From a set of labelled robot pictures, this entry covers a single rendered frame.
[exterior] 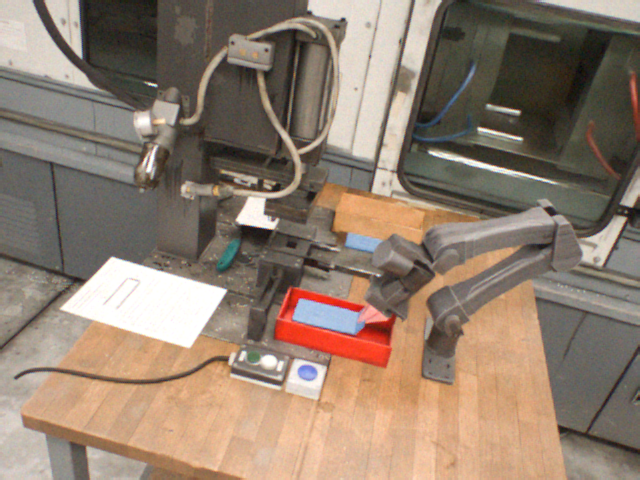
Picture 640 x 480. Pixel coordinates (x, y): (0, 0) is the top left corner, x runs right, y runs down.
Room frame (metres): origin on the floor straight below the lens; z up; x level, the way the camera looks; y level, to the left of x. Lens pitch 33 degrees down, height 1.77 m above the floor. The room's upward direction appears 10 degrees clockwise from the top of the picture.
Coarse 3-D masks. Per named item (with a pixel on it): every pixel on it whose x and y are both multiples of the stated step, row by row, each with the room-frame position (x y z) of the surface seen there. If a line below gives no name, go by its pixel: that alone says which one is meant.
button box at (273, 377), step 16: (240, 352) 0.84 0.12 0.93; (272, 352) 0.86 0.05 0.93; (32, 368) 0.74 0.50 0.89; (48, 368) 0.74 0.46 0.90; (192, 368) 0.80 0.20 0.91; (240, 368) 0.80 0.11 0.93; (256, 368) 0.81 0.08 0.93; (272, 368) 0.81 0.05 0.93; (288, 368) 0.85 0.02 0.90; (272, 384) 0.79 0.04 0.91
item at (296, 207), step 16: (224, 144) 1.25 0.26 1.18; (224, 160) 1.17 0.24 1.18; (240, 160) 1.21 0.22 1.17; (256, 160) 1.22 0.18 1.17; (272, 160) 1.23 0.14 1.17; (288, 160) 1.23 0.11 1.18; (256, 176) 1.16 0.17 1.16; (272, 176) 1.16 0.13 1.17; (288, 176) 1.15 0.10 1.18; (304, 176) 1.16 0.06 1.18; (320, 176) 1.18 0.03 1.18; (304, 192) 1.14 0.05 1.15; (320, 192) 1.15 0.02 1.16; (272, 208) 1.09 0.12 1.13; (288, 208) 1.09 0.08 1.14; (304, 208) 1.09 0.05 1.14; (304, 224) 1.08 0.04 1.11
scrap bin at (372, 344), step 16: (288, 304) 1.03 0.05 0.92; (336, 304) 1.03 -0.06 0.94; (352, 304) 1.03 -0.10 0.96; (288, 320) 0.93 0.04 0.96; (288, 336) 0.93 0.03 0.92; (304, 336) 0.92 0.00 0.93; (320, 336) 0.92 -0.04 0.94; (336, 336) 0.92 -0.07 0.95; (352, 336) 0.98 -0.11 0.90; (368, 336) 0.99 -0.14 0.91; (384, 336) 1.00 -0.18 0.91; (336, 352) 0.91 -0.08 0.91; (352, 352) 0.91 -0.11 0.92; (368, 352) 0.91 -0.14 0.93; (384, 352) 0.90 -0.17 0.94; (384, 368) 0.90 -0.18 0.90
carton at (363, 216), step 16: (336, 208) 1.42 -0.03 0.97; (352, 208) 1.52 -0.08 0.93; (368, 208) 1.51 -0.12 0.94; (384, 208) 1.51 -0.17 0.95; (400, 208) 1.50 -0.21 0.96; (336, 224) 1.41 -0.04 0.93; (352, 224) 1.40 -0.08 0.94; (368, 224) 1.40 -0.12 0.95; (384, 224) 1.39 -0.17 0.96; (400, 224) 1.50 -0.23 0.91; (416, 224) 1.50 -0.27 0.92; (384, 240) 1.39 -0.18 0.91; (416, 240) 1.38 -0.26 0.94
